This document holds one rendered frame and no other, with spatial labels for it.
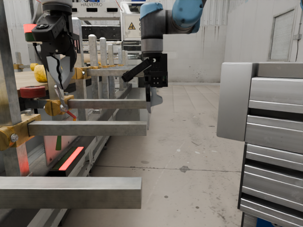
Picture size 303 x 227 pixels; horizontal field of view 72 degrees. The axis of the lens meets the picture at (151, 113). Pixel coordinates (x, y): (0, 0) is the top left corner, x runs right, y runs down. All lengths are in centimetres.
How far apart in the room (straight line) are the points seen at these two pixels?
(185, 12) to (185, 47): 876
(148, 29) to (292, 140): 57
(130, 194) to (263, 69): 22
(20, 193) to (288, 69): 35
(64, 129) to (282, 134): 46
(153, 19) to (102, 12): 273
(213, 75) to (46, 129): 911
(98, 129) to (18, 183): 24
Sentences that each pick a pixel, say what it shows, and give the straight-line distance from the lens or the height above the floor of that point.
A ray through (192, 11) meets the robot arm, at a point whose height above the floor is 112.
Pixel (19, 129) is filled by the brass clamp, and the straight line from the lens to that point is 57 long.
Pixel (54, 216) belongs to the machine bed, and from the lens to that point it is 140.
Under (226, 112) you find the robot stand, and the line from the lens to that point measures 26.
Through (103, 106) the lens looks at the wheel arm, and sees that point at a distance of 77.
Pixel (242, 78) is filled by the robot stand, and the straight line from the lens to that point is 25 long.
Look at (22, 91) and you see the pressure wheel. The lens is 85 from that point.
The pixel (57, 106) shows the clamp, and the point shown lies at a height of 85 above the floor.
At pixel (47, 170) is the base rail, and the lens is 68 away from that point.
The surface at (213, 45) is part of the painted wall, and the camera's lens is 949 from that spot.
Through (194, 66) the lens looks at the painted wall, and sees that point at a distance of 936.
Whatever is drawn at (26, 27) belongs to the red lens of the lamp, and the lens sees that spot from 79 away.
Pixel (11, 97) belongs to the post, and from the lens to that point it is 56.
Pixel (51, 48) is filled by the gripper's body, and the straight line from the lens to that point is 63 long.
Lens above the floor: 99
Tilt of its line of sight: 14 degrees down
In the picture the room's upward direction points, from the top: straight up
